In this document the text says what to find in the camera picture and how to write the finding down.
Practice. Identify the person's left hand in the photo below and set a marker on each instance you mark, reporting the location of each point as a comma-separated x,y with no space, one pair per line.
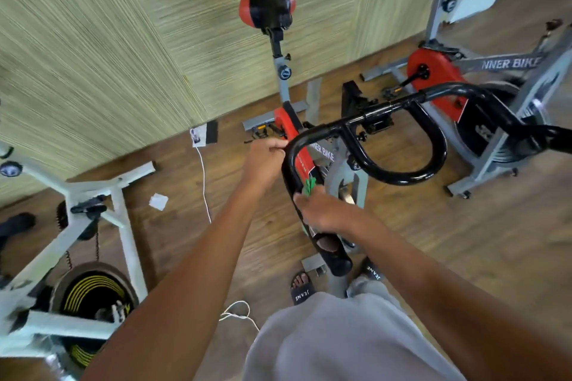
264,164

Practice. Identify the person's right hand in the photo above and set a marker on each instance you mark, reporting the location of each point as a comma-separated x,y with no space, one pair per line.
331,211

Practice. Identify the green checkered cleaning cloth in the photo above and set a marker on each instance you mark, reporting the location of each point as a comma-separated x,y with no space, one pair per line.
309,186

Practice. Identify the white bike with yellow flywheel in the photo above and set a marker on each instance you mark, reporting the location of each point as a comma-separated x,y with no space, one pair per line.
125,224

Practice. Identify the red and grey spin bike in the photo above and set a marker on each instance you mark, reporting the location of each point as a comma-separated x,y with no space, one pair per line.
266,6
429,68

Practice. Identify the person's right forearm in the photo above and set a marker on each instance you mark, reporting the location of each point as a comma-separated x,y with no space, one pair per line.
465,305

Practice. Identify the person's left forearm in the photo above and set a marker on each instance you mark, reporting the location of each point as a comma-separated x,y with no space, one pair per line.
179,296

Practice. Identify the black sandal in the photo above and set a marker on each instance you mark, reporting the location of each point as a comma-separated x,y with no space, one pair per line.
301,287
371,269

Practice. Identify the white power socket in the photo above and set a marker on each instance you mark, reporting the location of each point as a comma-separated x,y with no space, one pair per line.
197,135

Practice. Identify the small white paper scrap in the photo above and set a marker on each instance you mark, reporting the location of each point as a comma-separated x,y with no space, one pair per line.
158,201

